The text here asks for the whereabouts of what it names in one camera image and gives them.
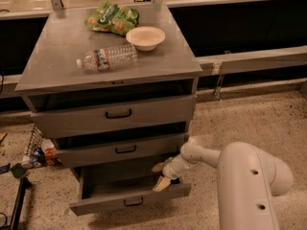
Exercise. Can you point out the white paper bowl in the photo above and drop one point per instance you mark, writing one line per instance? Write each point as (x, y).
(145, 38)

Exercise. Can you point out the wire basket with items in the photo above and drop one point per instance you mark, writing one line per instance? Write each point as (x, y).
(39, 151)

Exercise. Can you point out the grey drawer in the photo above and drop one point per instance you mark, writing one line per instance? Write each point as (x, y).
(122, 185)
(118, 151)
(111, 117)

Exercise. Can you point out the grey bottom drawer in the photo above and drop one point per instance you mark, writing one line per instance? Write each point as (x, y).
(122, 185)

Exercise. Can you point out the clear plastic water bottle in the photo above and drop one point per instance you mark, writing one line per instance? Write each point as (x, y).
(109, 58)

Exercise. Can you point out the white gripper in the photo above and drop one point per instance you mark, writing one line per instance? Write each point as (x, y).
(170, 170)

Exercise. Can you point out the green snack bag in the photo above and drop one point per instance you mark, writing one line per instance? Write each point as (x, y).
(110, 17)

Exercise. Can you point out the grey middle drawer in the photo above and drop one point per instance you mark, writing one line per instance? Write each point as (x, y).
(118, 151)

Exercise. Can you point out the grey drawer cabinet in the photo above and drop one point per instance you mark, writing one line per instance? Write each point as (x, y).
(52, 80)

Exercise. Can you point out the grey top drawer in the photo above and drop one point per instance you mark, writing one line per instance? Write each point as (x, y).
(111, 117)

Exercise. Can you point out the black stand leg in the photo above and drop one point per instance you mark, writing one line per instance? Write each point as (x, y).
(23, 186)

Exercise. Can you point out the grey horizontal rail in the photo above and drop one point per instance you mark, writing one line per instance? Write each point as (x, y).
(253, 61)

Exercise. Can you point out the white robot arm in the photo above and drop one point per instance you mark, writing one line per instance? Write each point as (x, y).
(248, 178)

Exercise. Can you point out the green item on floor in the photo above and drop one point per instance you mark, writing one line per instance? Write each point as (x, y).
(18, 171)

